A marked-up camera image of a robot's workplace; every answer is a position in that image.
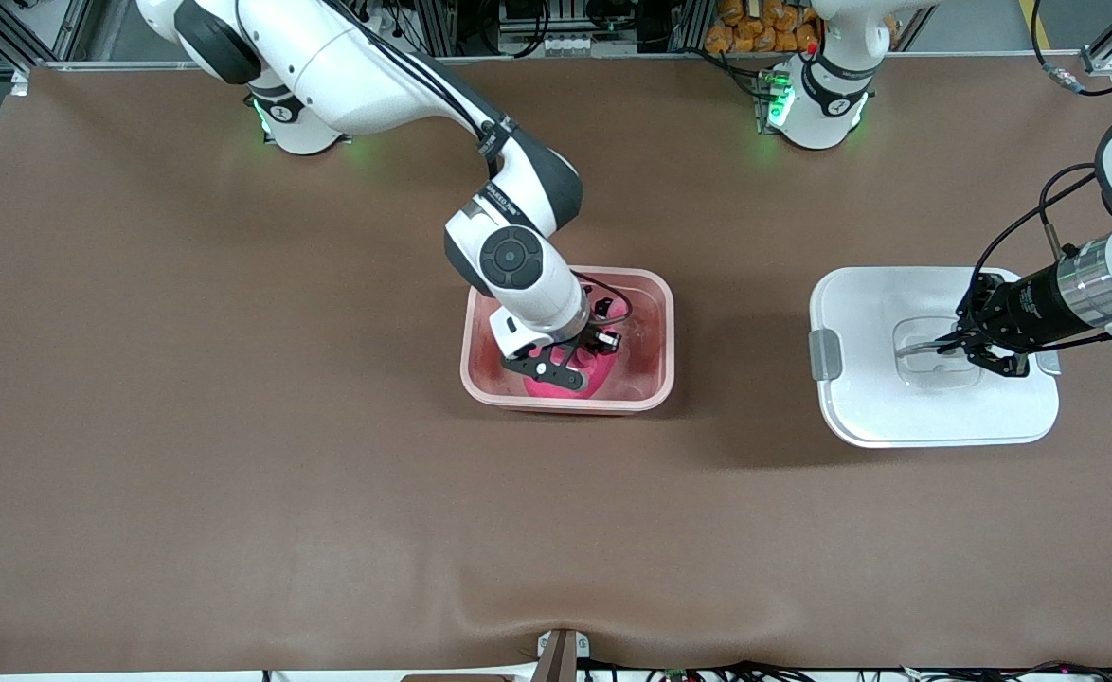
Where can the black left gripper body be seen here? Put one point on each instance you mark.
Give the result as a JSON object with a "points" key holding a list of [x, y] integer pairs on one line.
{"points": [[1027, 307]]}

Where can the pink plush toy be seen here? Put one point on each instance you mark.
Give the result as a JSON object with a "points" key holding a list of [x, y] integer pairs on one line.
{"points": [[599, 374]]}

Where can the white box lid grey latches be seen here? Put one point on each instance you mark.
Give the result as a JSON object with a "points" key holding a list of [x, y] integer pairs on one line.
{"points": [[859, 398]]}

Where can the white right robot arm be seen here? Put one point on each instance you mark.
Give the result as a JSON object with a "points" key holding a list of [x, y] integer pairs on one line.
{"points": [[367, 76]]}

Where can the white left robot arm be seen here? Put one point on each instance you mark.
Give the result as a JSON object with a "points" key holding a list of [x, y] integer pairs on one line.
{"points": [[821, 104]]}

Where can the pink plastic box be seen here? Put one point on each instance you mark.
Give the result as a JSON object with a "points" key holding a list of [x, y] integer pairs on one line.
{"points": [[651, 379]]}

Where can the brown table cover mat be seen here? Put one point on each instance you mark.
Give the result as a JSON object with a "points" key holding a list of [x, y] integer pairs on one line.
{"points": [[556, 521]]}

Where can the white long power strip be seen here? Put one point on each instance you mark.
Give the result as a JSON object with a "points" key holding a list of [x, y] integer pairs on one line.
{"points": [[575, 45]]}

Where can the orange snack pile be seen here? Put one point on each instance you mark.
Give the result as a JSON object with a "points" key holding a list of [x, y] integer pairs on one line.
{"points": [[755, 28]]}

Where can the aluminium frame rail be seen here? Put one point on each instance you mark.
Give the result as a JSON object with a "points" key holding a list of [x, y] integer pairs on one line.
{"points": [[613, 57]]}

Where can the metal table clamp bracket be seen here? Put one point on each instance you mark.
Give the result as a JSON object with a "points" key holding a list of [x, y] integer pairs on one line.
{"points": [[561, 658]]}

